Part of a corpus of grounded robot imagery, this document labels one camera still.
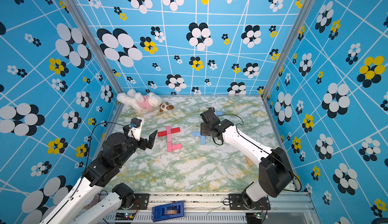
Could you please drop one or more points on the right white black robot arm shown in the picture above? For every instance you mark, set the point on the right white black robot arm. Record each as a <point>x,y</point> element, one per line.
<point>275,171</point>

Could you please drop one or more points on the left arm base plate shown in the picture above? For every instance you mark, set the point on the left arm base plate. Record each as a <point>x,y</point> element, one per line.
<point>140,201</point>

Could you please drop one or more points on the white pink plush toy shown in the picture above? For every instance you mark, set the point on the white pink plush toy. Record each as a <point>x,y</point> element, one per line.
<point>138,101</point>

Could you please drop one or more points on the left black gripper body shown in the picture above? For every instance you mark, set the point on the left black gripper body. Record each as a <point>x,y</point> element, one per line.
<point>143,143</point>

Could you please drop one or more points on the red block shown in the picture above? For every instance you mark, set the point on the red block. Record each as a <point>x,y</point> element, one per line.
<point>162,134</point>
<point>175,130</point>

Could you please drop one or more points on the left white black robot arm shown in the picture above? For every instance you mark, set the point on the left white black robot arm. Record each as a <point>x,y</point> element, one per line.
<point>116,150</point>

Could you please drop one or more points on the wooden block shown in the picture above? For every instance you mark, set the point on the wooden block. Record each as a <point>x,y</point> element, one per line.
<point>249,162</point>

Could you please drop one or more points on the small brown white plush dog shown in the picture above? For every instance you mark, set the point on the small brown white plush dog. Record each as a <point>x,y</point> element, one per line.
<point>165,107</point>

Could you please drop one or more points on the aluminium front rail frame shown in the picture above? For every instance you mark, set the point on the aluminium front rail frame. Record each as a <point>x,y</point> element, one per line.
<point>212,208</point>

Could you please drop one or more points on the blue box device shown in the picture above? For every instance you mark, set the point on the blue box device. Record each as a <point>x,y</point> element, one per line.
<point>168,211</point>

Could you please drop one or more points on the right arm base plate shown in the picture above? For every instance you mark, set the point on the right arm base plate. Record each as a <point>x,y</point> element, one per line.
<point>236,202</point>

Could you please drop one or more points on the right circuit board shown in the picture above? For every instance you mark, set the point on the right circuit board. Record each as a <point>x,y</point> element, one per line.
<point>253,216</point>

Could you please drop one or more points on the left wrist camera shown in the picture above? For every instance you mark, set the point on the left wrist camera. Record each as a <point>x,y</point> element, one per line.
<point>135,128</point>

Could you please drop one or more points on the circuit board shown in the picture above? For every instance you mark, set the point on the circuit board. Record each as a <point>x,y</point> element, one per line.
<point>122,216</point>
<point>253,216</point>

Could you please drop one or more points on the left circuit board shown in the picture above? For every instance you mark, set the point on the left circuit board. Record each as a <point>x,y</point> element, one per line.
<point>122,216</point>

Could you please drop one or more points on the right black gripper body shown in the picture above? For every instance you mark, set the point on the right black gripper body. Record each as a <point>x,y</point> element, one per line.
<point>205,131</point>

